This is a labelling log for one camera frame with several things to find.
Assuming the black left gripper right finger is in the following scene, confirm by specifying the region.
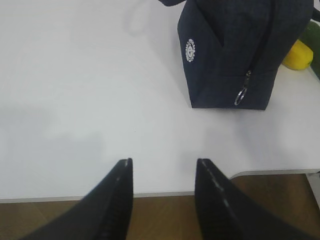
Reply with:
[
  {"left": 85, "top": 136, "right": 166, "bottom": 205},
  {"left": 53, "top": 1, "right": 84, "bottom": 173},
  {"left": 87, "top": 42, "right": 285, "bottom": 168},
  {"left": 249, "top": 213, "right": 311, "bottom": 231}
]
[{"left": 194, "top": 158, "right": 313, "bottom": 240}]

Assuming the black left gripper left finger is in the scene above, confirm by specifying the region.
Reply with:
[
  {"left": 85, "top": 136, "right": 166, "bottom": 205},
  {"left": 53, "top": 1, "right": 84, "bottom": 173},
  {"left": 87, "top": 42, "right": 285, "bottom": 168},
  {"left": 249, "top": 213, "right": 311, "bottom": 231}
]
[{"left": 24, "top": 158, "right": 133, "bottom": 240}]

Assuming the silver zipper pull ring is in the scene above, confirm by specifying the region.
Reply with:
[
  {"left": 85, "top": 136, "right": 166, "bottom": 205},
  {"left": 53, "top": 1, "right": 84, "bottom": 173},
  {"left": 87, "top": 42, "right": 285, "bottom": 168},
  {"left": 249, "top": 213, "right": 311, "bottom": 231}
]
[{"left": 233, "top": 70, "right": 253, "bottom": 106}]

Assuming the navy blue lunch bag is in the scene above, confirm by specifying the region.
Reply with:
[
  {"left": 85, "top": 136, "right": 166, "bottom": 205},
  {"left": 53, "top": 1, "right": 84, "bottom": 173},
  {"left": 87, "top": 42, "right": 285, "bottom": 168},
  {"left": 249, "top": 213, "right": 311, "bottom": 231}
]
[{"left": 159, "top": 0, "right": 315, "bottom": 111}]

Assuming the yellow lemon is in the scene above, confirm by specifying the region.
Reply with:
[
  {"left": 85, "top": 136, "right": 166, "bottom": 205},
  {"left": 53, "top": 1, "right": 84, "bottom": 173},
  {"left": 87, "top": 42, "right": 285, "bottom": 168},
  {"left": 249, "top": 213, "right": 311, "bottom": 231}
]
[{"left": 282, "top": 39, "right": 314, "bottom": 71}]

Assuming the green cucumber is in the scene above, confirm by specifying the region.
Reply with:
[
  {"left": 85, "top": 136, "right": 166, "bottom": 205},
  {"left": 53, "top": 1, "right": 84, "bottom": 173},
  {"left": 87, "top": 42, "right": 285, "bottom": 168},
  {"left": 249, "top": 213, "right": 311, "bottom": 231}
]
[{"left": 299, "top": 21, "right": 320, "bottom": 49}]

